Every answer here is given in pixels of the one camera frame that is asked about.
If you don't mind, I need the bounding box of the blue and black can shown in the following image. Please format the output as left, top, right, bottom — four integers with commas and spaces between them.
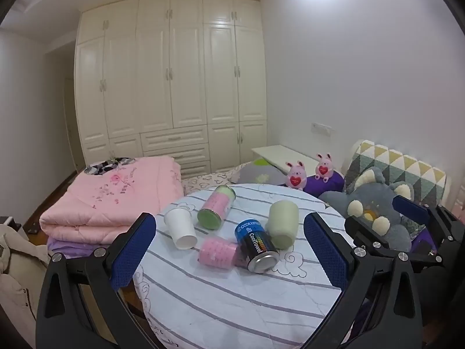
234, 219, 280, 274

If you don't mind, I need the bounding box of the striped white tablecloth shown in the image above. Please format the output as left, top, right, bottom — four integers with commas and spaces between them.
133, 184, 360, 349

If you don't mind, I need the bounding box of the white bedside table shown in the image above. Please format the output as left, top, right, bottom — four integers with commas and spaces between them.
251, 145, 322, 175

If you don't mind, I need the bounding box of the cream white wardrobe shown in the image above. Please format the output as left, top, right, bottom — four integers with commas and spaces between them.
74, 0, 269, 180

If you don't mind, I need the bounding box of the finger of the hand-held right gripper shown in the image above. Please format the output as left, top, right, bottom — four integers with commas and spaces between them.
344, 216, 444, 274
393, 194, 443, 250

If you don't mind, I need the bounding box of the purple folded blanket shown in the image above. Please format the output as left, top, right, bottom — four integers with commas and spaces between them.
46, 238, 110, 262

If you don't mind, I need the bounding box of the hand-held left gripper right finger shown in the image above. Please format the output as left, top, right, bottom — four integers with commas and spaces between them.
302, 211, 425, 349

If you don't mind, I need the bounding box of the black patterned cloth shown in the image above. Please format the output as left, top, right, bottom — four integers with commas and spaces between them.
84, 157, 136, 176

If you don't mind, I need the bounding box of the heart print bedsheet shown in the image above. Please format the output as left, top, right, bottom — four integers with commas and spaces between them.
182, 162, 255, 195

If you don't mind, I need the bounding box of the pink and green canister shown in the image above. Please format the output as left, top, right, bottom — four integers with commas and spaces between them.
197, 185, 237, 230

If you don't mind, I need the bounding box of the pink rabbit plush toy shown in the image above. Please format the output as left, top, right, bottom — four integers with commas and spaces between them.
285, 161, 308, 190
314, 153, 335, 182

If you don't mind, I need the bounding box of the beige jacket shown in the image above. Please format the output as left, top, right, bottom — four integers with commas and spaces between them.
0, 223, 51, 337

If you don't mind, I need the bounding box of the pale green cup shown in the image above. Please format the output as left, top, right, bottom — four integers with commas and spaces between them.
267, 200, 299, 250

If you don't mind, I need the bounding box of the grey plush toy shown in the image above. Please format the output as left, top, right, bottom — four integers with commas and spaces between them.
320, 167, 425, 253

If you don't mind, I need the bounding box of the pink folded quilt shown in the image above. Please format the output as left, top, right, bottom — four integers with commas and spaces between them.
39, 156, 183, 244

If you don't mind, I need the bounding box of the purple pillow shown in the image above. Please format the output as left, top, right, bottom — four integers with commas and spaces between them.
303, 171, 345, 195

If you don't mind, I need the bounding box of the pink ribbed cup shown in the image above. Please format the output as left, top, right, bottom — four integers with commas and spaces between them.
198, 236, 248, 271

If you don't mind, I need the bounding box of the geometric pattern cushion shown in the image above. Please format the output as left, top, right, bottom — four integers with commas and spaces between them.
343, 140, 447, 204

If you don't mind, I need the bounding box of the grey pillow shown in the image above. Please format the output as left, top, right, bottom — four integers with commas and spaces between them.
230, 159, 287, 186

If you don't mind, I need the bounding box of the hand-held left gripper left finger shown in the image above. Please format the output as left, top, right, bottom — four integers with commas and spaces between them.
35, 211, 164, 349

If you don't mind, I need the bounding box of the white paper cup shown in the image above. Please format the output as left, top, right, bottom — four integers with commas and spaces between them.
163, 206, 198, 251

